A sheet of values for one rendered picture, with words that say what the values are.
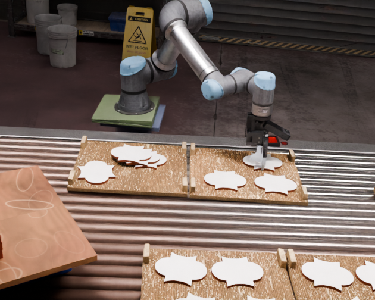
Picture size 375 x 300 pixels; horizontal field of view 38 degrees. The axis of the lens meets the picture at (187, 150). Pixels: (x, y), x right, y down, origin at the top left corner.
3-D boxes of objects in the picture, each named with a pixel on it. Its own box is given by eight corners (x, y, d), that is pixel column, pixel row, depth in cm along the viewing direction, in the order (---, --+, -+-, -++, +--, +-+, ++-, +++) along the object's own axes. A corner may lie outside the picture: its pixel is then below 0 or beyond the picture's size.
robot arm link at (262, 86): (265, 68, 198) (281, 75, 192) (262, 96, 203) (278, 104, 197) (248, 72, 194) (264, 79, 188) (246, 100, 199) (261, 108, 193)
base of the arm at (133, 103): (121, 99, 263) (120, 80, 258) (152, 100, 263) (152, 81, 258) (115, 112, 250) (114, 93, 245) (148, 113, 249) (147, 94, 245)
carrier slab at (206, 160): (189, 150, 218) (190, 146, 217) (291, 157, 219) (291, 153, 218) (189, 198, 187) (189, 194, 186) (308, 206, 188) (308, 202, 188)
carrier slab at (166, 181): (83, 143, 217) (83, 140, 216) (186, 149, 218) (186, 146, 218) (66, 191, 186) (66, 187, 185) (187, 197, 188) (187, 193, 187)
